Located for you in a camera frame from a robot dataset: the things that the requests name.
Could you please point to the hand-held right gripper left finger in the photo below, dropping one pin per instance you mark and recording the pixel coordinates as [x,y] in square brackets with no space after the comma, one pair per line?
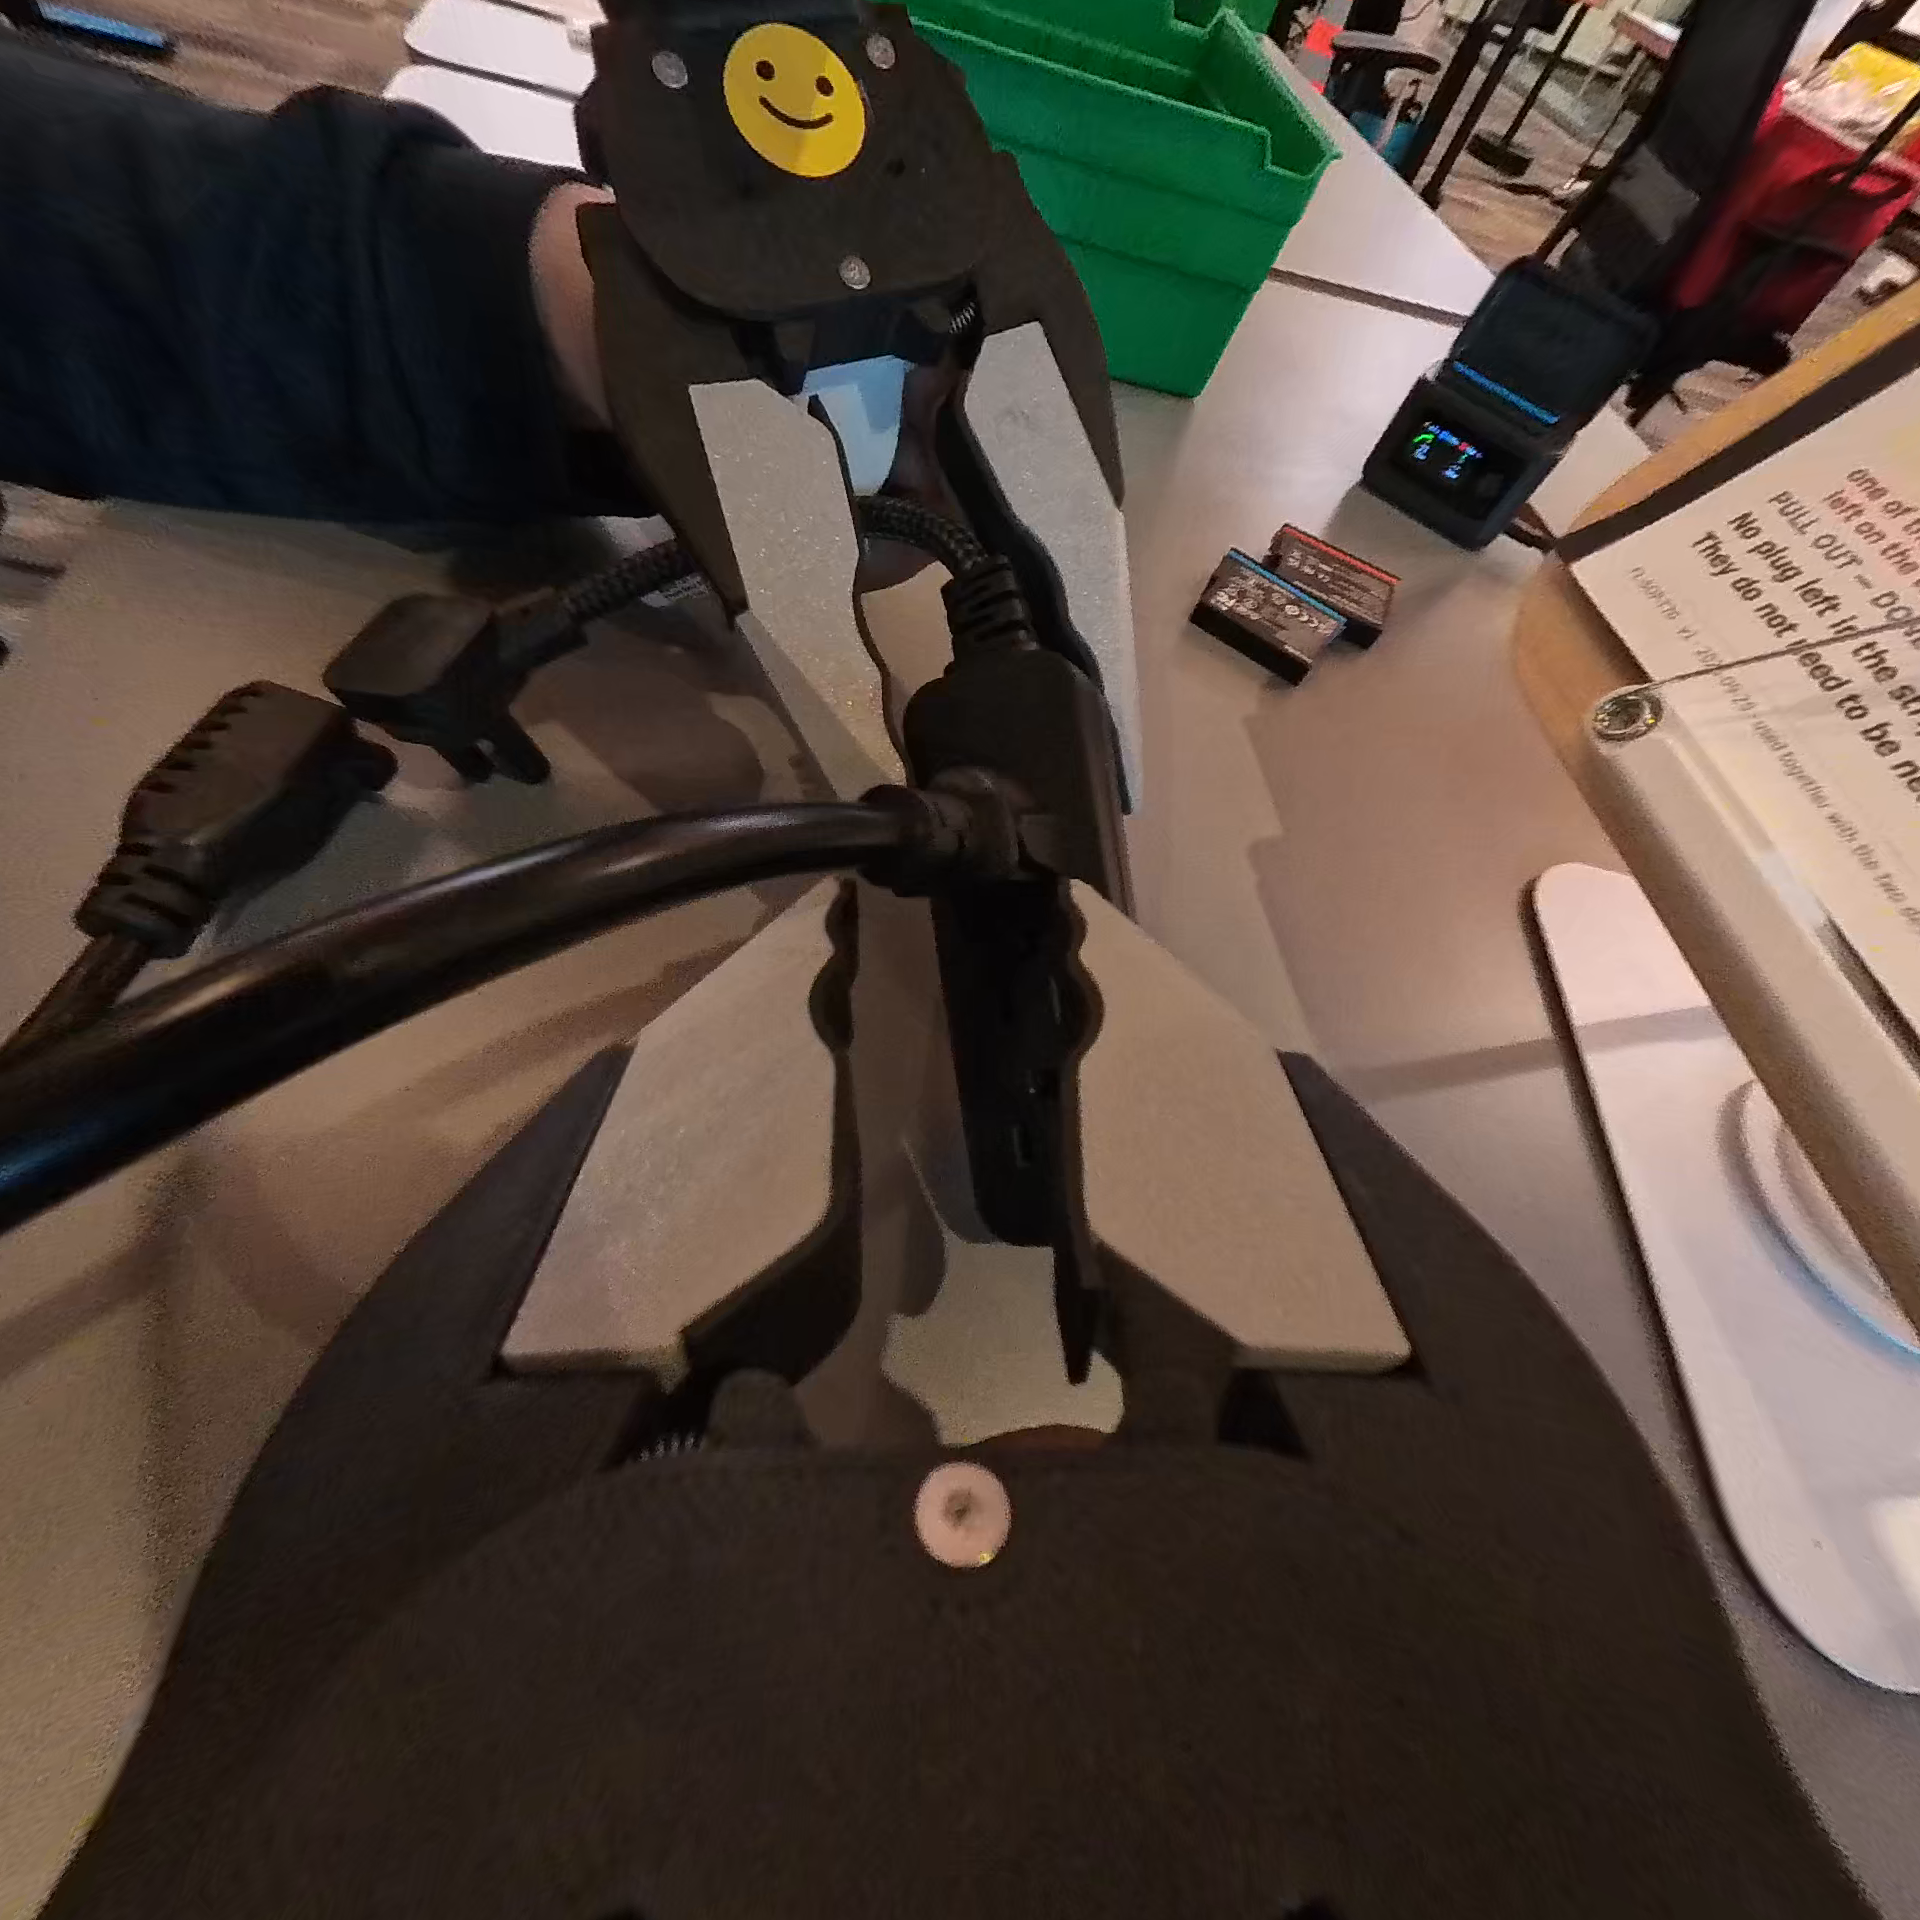
[706,1185]

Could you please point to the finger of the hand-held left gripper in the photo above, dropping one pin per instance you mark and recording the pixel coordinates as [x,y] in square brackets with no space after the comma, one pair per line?
[1074,600]
[781,570]

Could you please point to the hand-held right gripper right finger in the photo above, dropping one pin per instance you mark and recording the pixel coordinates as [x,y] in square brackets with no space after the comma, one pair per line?
[1231,1200]

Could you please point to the black power strip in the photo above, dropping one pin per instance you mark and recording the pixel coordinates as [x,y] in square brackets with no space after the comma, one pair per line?
[1020,975]

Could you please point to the green plastic bin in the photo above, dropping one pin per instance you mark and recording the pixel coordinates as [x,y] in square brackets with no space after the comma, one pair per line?
[1155,180]

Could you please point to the person's left forearm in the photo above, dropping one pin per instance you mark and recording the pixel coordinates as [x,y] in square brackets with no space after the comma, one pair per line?
[270,300]

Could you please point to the black flat angled plug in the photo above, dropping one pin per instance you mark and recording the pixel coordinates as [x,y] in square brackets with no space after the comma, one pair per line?
[436,675]

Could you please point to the person's left hand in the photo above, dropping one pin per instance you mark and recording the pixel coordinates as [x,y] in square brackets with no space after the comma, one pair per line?
[571,300]

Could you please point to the black battery blue stripe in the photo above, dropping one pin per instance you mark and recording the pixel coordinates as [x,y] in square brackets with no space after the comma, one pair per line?
[1268,616]

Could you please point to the black battery red stripe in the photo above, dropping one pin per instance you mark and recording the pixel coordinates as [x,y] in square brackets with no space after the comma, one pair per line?
[1335,579]

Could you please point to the white board stand base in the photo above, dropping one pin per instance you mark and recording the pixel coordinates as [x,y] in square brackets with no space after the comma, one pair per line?
[1680,1200]

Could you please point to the black battery charger case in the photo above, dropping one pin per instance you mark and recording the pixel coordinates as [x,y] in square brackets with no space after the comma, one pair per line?
[1500,420]

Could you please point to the black pole stand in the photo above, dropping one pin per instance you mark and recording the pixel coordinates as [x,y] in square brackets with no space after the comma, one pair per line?
[1500,89]

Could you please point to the wooden instruction sheet board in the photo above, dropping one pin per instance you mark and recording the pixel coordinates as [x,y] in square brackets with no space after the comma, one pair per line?
[1770,644]

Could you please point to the red bag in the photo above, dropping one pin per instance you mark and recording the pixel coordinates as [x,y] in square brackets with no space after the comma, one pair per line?
[1799,195]

